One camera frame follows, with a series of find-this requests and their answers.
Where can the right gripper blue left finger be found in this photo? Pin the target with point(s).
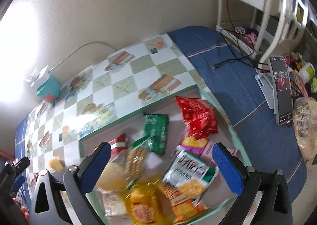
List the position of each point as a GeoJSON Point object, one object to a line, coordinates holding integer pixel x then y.
{"type": "Point", "coordinates": [92, 167]}

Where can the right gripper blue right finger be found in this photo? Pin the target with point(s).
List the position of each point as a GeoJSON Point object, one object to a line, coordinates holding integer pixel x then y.
{"type": "Point", "coordinates": [230, 167]}

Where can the cream white snack packet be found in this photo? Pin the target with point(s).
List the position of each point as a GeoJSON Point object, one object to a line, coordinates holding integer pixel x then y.
{"type": "Point", "coordinates": [114, 206]}

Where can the white green cracker packet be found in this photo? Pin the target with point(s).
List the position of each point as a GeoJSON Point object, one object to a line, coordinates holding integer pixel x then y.
{"type": "Point", "coordinates": [189, 175]}

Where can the round cookie clear packet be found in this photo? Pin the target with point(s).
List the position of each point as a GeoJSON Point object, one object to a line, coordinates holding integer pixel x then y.
{"type": "Point", "coordinates": [136, 160]}

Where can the orange swiss roll snack packet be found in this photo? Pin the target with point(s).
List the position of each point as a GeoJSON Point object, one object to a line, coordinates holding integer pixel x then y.
{"type": "Point", "coordinates": [183, 207]}

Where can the yellow bread packet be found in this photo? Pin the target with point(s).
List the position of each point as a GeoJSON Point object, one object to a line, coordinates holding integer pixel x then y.
{"type": "Point", "coordinates": [146, 204]}

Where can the red snack packet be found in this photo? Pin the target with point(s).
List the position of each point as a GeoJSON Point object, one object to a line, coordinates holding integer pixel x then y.
{"type": "Point", "coordinates": [199, 116]}

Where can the dark green cracker packet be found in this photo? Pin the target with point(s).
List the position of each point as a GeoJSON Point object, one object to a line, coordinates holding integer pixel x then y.
{"type": "Point", "coordinates": [156, 129]}

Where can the left hand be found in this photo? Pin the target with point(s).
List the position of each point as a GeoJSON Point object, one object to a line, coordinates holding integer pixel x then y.
{"type": "Point", "coordinates": [24, 211]}

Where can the yellow jelly cup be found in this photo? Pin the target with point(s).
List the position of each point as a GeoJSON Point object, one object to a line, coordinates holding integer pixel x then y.
{"type": "Point", "coordinates": [57, 164]}

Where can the pink snack packet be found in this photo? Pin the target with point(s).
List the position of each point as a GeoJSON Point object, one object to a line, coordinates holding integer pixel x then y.
{"type": "Point", "coordinates": [201, 148]}

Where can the red foil wrapped box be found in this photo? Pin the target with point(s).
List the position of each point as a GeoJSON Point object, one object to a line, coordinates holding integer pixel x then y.
{"type": "Point", "coordinates": [119, 150]}

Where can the checkered printed tablecloth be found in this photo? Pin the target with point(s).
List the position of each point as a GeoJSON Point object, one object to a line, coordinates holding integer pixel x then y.
{"type": "Point", "coordinates": [134, 79]}

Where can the white tray teal rim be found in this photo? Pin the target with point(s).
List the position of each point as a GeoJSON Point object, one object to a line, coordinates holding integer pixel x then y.
{"type": "Point", "coordinates": [218, 197]}

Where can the smartphone on stand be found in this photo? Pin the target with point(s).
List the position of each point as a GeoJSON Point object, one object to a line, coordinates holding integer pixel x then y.
{"type": "Point", "coordinates": [282, 90]}

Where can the teal box red sticker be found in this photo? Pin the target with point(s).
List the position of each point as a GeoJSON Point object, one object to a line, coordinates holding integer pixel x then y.
{"type": "Point", "coordinates": [50, 90]}

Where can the white phone stand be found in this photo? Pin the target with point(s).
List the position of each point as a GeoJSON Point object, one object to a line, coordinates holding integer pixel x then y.
{"type": "Point", "coordinates": [265, 83]}

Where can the plastic bag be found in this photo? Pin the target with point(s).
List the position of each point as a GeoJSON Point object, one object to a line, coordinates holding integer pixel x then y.
{"type": "Point", "coordinates": [304, 120]}

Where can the white chair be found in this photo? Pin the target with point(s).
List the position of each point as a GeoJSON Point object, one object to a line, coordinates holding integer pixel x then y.
{"type": "Point", "coordinates": [276, 28]}

